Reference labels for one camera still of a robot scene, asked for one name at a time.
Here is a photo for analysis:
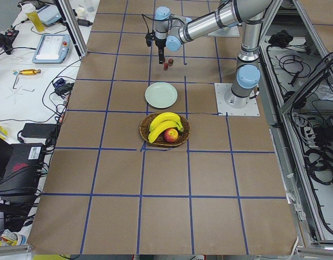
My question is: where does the wicker basket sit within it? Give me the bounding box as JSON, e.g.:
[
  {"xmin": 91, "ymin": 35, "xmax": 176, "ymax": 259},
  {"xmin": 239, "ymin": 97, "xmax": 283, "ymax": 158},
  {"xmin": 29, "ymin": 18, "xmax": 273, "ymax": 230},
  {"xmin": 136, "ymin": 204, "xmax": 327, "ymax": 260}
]
[{"xmin": 139, "ymin": 113, "xmax": 190, "ymax": 148}]

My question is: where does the black computer case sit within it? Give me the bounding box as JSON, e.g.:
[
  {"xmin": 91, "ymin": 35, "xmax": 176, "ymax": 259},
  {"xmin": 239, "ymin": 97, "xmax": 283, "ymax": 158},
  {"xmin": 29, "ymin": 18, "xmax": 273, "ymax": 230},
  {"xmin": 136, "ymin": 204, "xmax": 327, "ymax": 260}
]
[{"xmin": 0, "ymin": 138, "xmax": 46, "ymax": 231}]

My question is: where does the light green plate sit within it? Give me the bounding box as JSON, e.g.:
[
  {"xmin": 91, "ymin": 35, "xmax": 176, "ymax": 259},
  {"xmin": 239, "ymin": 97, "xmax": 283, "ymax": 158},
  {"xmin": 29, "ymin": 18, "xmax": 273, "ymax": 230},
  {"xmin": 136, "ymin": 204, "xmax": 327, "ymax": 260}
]
[{"xmin": 145, "ymin": 82, "xmax": 178, "ymax": 109}]

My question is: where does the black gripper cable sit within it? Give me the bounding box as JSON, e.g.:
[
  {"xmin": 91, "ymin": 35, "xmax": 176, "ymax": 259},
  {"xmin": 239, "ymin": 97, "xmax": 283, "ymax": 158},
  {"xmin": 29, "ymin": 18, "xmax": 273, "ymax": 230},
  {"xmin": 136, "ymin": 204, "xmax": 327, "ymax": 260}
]
[{"xmin": 140, "ymin": 14, "xmax": 156, "ymax": 47}]

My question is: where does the red yellow apple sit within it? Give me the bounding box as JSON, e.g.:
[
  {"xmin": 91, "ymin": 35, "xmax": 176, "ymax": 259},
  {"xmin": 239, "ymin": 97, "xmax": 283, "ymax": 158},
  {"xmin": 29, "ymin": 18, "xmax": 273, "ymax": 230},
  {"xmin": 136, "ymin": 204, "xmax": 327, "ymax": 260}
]
[{"xmin": 163, "ymin": 128, "xmax": 179, "ymax": 143}]

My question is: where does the yellow bottle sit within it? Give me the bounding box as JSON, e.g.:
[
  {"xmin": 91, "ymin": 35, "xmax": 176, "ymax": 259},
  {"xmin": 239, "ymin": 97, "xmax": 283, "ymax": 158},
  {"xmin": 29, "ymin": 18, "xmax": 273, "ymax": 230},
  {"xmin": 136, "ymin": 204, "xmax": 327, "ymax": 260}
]
[{"xmin": 22, "ymin": 3, "xmax": 45, "ymax": 33}]

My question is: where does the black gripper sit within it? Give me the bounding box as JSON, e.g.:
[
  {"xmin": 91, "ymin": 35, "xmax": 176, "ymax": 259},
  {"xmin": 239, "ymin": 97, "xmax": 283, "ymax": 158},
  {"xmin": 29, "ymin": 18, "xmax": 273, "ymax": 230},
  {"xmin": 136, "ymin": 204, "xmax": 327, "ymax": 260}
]
[{"xmin": 155, "ymin": 39, "xmax": 166, "ymax": 64}]

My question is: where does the teach pendant tablet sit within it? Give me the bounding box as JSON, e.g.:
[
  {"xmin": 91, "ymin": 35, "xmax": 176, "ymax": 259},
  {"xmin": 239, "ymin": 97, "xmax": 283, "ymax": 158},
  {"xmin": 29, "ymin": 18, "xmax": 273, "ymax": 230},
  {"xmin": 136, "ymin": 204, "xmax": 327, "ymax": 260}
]
[{"xmin": 32, "ymin": 34, "xmax": 71, "ymax": 64}]

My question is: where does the black power brick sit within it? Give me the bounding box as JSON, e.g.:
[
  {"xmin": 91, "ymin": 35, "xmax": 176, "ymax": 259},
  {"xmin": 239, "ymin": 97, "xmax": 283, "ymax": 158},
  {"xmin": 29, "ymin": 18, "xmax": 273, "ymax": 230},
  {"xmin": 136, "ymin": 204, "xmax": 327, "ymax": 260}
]
[{"xmin": 21, "ymin": 123, "xmax": 56, "ymax": 139}]

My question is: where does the aluminium frame post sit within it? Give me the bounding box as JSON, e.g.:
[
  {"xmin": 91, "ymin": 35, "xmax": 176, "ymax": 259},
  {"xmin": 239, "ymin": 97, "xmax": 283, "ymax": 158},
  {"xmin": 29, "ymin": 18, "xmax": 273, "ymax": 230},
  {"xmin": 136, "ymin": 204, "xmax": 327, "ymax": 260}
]
[{"xmin": 55, "ymin": 0, "xmax": 88, "ymax": 57}]

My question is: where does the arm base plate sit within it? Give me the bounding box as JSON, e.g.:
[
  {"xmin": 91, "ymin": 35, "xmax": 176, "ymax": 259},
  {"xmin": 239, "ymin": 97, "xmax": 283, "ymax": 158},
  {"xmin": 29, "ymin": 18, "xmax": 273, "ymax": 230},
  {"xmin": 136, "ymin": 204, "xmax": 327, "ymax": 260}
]
[
  {"xmin": 207, "ymin": 25, "xmax": 240, "ymax": 38},
  {"xmin": 214, "ymin": 83, "xmax": 260, "ymax": 116}
]

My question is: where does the yellow banana bunch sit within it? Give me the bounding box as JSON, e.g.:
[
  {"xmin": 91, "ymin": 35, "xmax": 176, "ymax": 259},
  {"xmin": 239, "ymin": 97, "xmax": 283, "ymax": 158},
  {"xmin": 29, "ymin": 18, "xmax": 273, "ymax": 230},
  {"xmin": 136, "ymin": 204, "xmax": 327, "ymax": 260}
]
[{"xmin": 148, "ymin": 112, "xmax": 184, "ymax": 143}]

